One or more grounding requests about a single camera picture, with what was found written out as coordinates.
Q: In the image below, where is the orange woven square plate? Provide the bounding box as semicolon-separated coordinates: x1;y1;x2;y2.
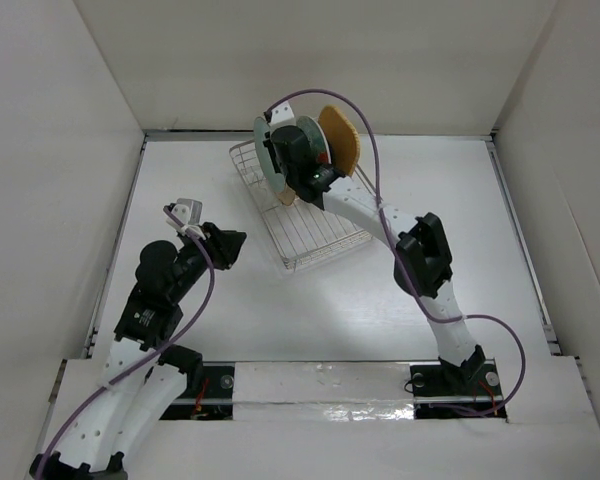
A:
318;105;361;177

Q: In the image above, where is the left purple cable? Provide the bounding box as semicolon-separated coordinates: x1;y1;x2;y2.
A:
33;207;216;476

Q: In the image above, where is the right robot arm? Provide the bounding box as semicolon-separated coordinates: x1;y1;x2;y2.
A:
254;117;485;396

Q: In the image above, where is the metal base rail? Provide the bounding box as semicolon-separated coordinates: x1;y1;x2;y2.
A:
163;361;507;422

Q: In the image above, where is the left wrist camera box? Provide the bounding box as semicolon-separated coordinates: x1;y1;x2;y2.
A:
163;198;203;236

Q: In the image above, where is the teal flower plate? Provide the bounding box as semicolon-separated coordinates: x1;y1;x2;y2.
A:
253;116;286;194

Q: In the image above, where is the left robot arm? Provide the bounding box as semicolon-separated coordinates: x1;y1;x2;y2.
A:
29;222;247;479

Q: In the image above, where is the beige bird painted plate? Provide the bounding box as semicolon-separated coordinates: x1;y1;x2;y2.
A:
277;185;296;206

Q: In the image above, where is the silver wire dish rack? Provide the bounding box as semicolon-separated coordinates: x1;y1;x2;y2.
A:
229;140;372;271

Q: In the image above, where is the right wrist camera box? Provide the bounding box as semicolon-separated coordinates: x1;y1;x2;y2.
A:
264;101;296;131

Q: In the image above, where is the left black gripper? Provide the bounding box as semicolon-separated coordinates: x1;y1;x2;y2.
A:
168;221;244;303

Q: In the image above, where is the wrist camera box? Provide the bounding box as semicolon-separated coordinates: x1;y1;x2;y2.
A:
163;198;203;236
264;101;296;131

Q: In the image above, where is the red and teal plate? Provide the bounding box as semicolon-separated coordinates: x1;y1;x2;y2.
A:
296;115;331;164

